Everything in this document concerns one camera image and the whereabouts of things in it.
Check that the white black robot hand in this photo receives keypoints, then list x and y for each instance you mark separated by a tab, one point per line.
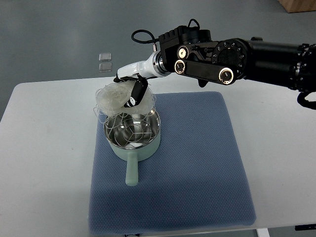
140	72

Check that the white vermicelli nest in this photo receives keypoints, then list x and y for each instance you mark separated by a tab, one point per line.
115	103

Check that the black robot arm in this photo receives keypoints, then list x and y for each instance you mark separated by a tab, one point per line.
190	51

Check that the mint green steel pot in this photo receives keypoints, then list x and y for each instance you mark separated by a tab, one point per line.
135	155

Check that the lower clear floor tile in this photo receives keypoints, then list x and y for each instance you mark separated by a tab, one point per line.
105	67

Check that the clear floor tile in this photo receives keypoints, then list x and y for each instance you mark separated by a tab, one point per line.
105	67
105	57

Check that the upper clear floor tile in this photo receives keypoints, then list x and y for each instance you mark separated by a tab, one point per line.
105	57

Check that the blue textured mat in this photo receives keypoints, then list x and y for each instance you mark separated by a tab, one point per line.
195	179

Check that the white table leg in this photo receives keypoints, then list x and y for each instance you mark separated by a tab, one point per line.
263	232

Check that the wire steaming rack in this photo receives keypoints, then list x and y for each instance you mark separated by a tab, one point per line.
132	133

